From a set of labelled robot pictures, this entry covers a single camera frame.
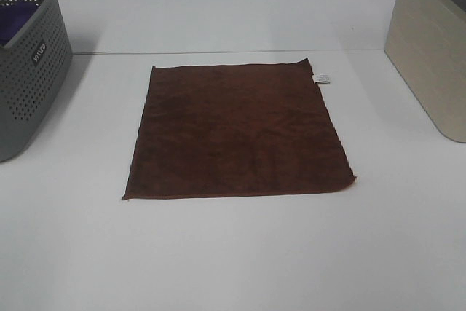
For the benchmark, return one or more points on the brown towel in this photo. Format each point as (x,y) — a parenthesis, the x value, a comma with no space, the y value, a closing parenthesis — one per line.
(236,131)

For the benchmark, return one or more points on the grey perforated laundry basket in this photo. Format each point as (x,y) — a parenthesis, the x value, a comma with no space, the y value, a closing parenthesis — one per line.
(34,65)

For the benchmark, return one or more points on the purple cloth in basket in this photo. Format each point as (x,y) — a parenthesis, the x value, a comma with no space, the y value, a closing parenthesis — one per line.
(13,18)

